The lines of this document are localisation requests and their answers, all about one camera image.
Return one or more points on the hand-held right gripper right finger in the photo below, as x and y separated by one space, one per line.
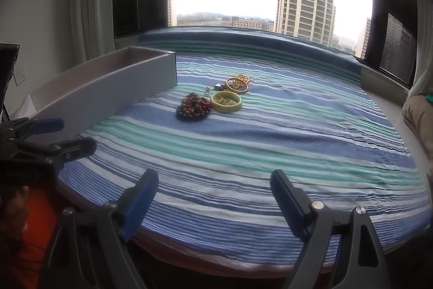
287 197

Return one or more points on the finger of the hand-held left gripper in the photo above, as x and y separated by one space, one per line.
49 125
77 146

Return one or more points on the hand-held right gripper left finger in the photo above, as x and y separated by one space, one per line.
142 197

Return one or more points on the long grey box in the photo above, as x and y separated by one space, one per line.
101 96

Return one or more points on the pale green jade bangle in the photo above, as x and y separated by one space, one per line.
226 109

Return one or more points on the gold bangle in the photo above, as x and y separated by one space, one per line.
233 88

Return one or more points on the small silver earring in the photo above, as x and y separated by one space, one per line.
207 91

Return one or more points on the person's left hand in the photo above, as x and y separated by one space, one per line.
12 211

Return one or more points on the blue green striped blanket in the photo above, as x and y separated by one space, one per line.
236 146

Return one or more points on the grey window sill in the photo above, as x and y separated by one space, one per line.
382 86

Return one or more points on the beige folded cloth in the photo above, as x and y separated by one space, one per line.
419 119

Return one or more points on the smaller apartment building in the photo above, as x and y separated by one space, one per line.
171 8

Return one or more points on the green cloth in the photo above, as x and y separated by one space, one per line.
429 98

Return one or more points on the tall apartment building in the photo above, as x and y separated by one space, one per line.
304 1

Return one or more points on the white wall socket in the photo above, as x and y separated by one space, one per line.
20 74

